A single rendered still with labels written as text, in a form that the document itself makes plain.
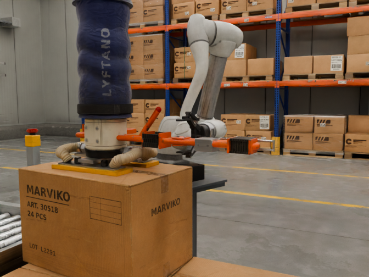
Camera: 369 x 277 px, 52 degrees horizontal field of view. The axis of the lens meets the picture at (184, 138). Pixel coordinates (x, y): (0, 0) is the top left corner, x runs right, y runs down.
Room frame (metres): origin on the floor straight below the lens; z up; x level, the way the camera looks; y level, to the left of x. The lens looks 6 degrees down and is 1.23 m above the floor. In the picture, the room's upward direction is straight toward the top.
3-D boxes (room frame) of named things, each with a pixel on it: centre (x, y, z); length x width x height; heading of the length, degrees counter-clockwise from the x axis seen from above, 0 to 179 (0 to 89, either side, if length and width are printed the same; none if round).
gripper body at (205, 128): (1.71, -0.06, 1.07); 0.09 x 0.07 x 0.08; 151
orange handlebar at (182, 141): (1.59, 0.10, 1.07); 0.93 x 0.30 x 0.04; 61
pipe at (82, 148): (1.58, 0.33, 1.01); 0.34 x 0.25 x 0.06; 61
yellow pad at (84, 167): (1.49, 0.37, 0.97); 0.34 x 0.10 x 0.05; 61
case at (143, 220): (1.56, 0.33, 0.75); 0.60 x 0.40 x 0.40; 58
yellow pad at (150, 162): (1.66, 0.28, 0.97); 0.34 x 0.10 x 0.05; 61
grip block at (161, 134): (1.46, 0.11, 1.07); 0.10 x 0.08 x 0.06; 151
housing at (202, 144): (1.35, -0.08, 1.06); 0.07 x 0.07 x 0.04; 61
